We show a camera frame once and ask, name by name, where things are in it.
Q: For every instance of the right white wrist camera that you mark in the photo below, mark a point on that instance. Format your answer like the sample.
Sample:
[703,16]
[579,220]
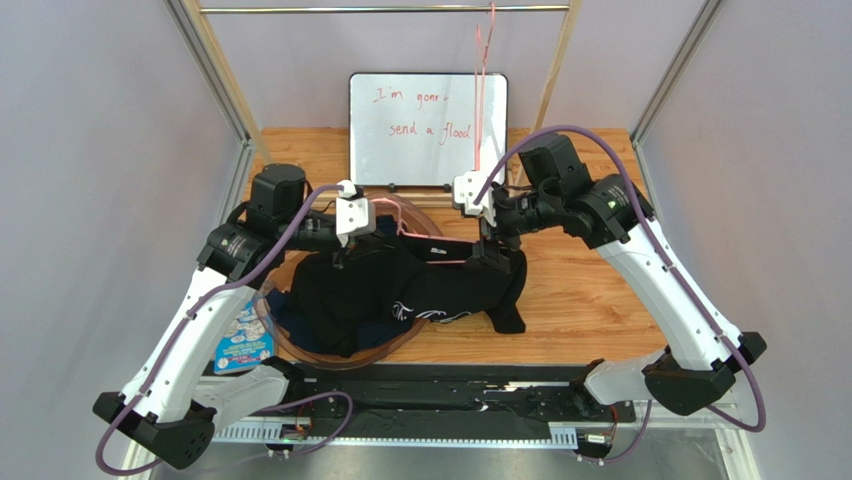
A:
[472,196]

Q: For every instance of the aluminium frame post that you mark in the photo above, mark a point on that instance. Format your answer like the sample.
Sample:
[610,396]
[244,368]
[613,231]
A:
[700,26]
[205,48]

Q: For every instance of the pink wire hanger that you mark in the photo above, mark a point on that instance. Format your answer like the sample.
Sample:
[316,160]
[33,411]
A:
[419,234]
[483,42]

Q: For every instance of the wooden clothes rack frame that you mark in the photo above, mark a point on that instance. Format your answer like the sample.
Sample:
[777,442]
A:
[258,153]

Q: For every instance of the left aluminium frame post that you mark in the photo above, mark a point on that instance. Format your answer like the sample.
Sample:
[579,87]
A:
[205,48]

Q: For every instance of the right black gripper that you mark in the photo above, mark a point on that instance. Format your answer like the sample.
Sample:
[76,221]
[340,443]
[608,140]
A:
[496,243]

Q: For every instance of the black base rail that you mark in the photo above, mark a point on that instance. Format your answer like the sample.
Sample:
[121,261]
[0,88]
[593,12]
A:
[450,403]

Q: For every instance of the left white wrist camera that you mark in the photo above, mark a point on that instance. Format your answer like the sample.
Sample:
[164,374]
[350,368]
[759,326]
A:
[354,213]

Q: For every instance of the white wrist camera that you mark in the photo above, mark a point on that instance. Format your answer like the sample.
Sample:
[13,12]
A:
[472,196]
[354,213]

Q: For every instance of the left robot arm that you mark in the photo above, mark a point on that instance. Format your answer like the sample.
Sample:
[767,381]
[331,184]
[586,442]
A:
[164,408]

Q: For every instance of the black floral t-shirt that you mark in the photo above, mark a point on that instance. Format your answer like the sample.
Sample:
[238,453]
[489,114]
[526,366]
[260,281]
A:
[446,293]

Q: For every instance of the right aluminium frame post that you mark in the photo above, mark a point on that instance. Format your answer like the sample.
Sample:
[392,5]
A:
[700,26]

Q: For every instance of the transparent brown plastic basin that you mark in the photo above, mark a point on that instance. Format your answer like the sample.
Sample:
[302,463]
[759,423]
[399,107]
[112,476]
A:
[280,279]

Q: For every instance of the metal hanging rod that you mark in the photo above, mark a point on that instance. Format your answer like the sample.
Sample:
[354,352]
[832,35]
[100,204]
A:
[417,9]

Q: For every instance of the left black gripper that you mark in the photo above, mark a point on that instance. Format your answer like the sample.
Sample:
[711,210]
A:
[358,247]

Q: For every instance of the navy blue garment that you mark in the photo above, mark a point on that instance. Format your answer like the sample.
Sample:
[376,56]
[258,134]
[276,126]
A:
[336,311]

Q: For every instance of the whiteboard with red writing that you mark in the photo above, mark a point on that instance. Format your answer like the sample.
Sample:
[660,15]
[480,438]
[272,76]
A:
[419,129]

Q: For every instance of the blue illustrated booklet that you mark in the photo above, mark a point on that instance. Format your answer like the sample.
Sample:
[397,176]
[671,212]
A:
[246,343]

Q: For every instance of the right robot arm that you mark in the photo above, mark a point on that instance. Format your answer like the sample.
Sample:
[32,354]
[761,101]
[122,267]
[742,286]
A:
[704,351]

